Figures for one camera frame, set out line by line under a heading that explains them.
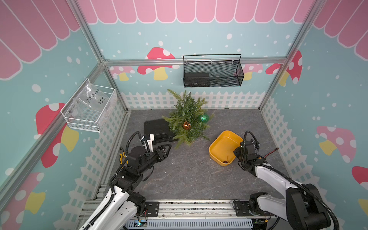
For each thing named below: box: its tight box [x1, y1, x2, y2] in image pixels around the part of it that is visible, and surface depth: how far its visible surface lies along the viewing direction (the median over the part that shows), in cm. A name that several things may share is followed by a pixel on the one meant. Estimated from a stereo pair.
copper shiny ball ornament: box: [182, 121, 192, 130], surface depth 74 cm
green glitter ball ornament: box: [200, 114, 209, 123], surface depth 76 cm
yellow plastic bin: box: [208, 130, 244, 167], surface depth 98 cm
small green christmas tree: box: [162, 89, 214, 149], surface depth 79 cm
